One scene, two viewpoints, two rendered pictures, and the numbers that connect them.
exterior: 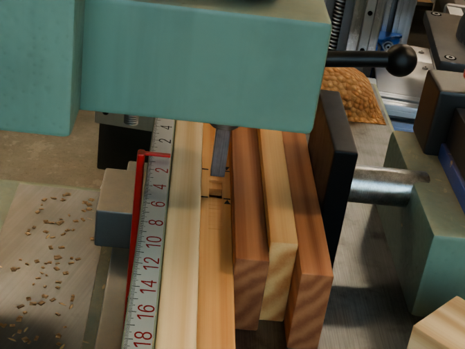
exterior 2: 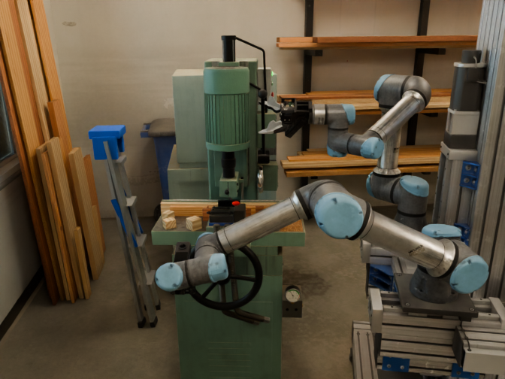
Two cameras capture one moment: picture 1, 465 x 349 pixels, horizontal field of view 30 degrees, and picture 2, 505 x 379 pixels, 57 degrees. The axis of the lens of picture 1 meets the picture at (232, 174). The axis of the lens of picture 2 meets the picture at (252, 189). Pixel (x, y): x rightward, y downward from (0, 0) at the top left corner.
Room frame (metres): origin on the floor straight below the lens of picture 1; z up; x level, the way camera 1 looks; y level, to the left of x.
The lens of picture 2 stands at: (0.81, -1.77, 1.63)
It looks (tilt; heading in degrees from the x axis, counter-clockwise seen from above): 19 degrees down; 97
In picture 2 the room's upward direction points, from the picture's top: straight up
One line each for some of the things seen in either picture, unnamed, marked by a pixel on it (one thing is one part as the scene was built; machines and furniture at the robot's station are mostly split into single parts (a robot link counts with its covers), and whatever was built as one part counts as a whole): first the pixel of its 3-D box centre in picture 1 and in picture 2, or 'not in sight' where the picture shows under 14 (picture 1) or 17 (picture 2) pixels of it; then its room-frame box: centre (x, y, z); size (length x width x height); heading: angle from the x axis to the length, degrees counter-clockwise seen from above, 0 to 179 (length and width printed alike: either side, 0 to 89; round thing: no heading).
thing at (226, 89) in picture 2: not in sight; (227, 108); (0.49, 0.01, 1.35); 0.18 x 0.18 x 0.31
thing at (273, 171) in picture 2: not in sight; (267, 175); (0.63, 0.21, 1.02); 0.09 x 0.07 x 0.12; 5
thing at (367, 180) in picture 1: (369, 184); (228, 213); (0.50, -0.09, 0.95); 0.09 x 0.07 x 0.09; 5
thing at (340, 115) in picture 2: not in sight; (339, 115); (0.91, -0.05, 1.34); 0.11 x 0.08 x 0.09; 5
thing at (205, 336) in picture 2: not in sight; (234, 310); (0.47, 0.13, 0.36); 0.58 x 0.45 x 0.71; 95
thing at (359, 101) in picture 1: (307, 77); (291, 219); (0.75, -0.06, 0.92); 0.14 x 0.09 x 0.04; 95
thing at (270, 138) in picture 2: not in sight; (266, 129); (0.62, 0.24, 1.23); 0.09 x 0.08 x 0.15; 95
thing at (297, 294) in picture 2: not in sight; (292, 295); (0.76, -0.18, 0.65); 0.06 x 0.04 x 0.08; 5
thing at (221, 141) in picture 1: (221, 138); not in sight; (0.49, 0.01, 0.97); 0.01 x 0.01 x 0.05; 5
